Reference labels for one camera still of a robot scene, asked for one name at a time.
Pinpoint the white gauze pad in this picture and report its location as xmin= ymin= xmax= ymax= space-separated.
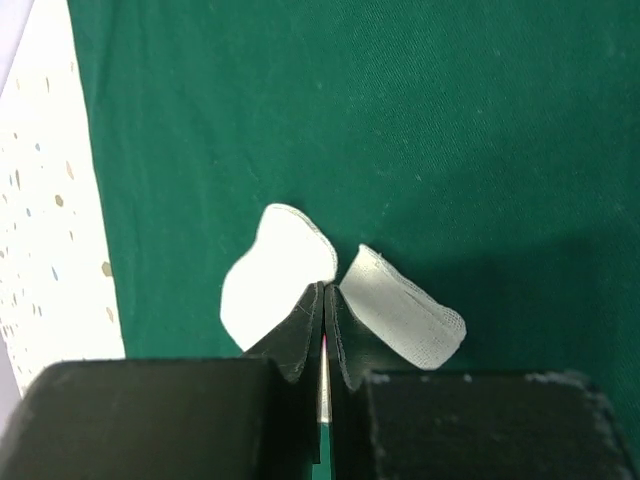
xmin=220 ymin=203 xmax=338 ymax=351
xmin=339 ymin=244 xmax=467 ymax=370

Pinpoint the green surgical drape cloth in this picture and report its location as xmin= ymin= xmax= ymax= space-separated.
xmin=68 ymin=1 xmax=639 ymax=456

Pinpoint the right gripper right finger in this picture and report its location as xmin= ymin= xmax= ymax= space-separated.
xmin=324 ymin=286 xmax=639 ymax=479

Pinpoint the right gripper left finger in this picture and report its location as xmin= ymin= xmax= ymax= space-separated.
xmin=1 ymin=283 xmax=324 ymax=479

